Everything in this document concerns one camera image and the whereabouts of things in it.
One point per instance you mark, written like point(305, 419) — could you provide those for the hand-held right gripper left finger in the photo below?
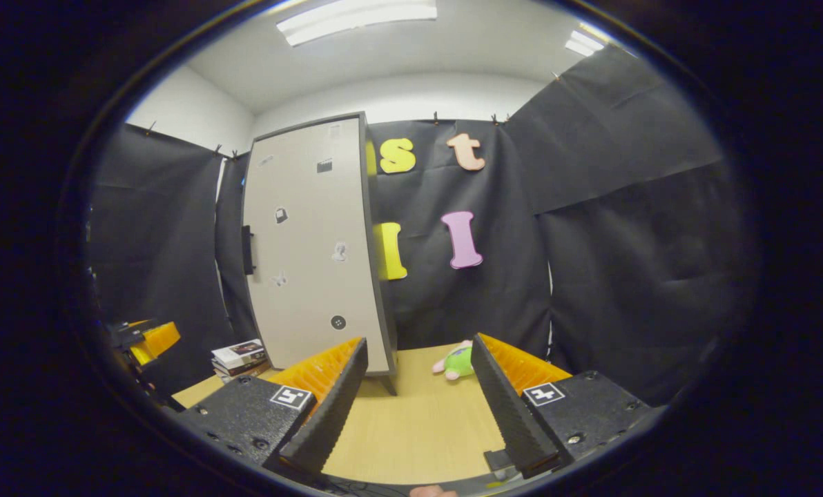
point(339, 414)

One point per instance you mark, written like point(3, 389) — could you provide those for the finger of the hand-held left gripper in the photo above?
point(157, 339)

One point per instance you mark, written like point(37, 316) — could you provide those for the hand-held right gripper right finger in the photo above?
point(505, 414)

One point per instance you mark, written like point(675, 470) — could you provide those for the beige cabinet door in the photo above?
point(308, 290)

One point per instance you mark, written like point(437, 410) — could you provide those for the pink green plush toy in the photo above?
point(460, 360)

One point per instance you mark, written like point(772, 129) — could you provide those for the dark book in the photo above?
point(242, 373)

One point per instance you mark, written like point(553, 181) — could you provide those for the black backdrop cloth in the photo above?
point(625, 241)

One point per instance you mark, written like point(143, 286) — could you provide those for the long ceiling light panel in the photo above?
point(356, 21)

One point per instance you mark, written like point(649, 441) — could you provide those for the small ceiling light panel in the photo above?
point(584, 43)

